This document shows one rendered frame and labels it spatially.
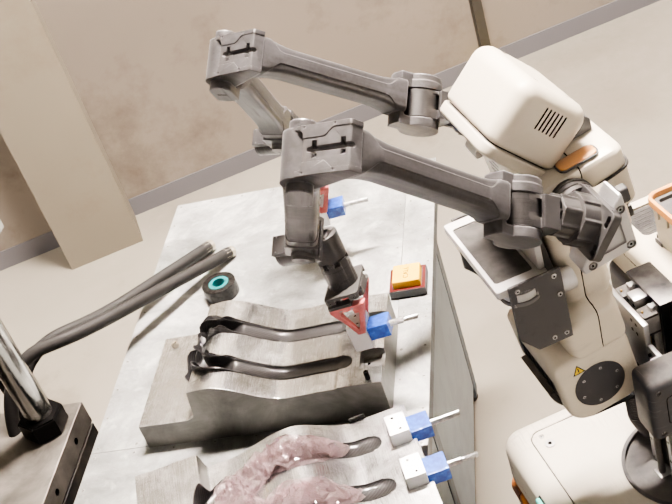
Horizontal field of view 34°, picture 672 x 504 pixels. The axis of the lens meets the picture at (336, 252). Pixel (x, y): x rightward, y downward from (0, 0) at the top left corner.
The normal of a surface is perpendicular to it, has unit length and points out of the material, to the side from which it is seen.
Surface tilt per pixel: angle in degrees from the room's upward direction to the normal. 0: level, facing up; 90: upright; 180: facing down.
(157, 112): 90
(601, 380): 90
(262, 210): 0
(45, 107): 90
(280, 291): 0
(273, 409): 90
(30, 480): 0
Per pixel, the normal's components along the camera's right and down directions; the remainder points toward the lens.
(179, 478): -0.27, -0.78
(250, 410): -0.08, 0.61
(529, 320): 0.29, 0.49
